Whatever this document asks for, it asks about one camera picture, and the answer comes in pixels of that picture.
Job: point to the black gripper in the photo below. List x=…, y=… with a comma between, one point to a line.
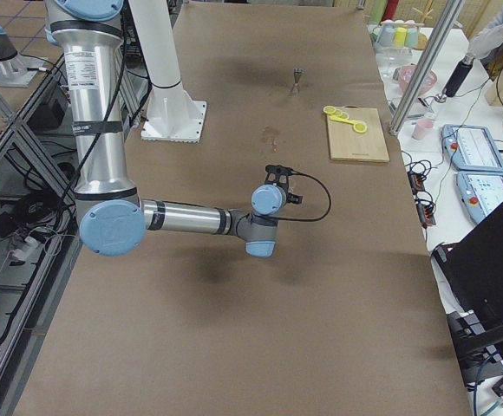
x=294, y=198

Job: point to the steel double jigger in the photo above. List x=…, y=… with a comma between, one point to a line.
x=297, y=74

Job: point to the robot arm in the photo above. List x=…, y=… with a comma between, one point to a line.
x=112, y=216

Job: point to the pink cup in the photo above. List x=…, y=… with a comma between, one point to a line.
x=422, y=128

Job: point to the yellow cup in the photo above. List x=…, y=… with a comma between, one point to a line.
x=400, y=36

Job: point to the wooden cutting board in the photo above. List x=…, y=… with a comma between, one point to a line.
x=347, y=145

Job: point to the black power strip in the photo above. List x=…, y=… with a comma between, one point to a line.
x=424, y=202

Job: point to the far teach pendant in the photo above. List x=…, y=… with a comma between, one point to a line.
x=471, y=148

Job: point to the teach pendant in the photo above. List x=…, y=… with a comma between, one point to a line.
x=471, y=148
x=481, y=192

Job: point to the near teach pendant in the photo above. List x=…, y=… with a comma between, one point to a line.
x=481, y=192

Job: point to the black bottle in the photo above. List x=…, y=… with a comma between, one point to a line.
x=458, y=76

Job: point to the black laptop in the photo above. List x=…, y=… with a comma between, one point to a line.
x=474, y=270

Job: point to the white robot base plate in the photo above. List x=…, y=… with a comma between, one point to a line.
x=174, y=117

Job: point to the aluminium frame post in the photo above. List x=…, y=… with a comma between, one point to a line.
x=436, y=40

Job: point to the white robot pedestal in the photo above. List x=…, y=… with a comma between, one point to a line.
x=154, y=31

